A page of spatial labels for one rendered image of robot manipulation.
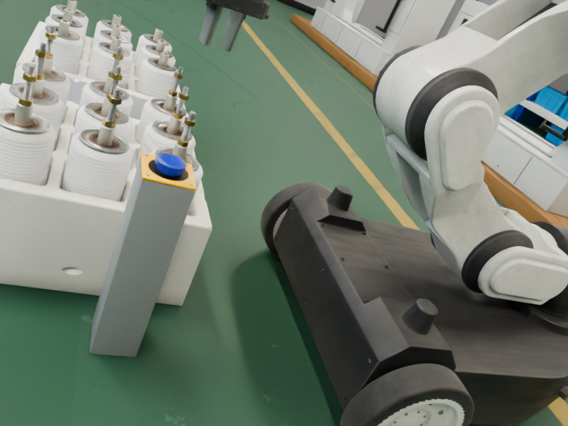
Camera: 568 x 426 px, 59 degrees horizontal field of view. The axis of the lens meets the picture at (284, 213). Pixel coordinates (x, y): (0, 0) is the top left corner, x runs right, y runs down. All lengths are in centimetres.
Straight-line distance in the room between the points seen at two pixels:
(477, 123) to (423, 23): 340
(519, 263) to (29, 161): 82
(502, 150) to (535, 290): 184
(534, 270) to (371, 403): 43
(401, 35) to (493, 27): 319
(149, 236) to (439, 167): 42
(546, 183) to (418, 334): 189
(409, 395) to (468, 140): 36
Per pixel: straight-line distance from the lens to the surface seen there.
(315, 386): 93
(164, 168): 66
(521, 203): 257
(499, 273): 97
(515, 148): 279
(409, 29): 408
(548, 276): 105
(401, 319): 81
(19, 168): 83
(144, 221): 67
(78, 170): 83
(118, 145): 85
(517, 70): 82
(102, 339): 81
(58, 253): 87
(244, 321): 98
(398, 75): 79
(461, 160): 76
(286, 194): 111
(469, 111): 73
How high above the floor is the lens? 61
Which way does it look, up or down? 26 degrees down
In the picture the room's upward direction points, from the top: 25 degrees clockwise
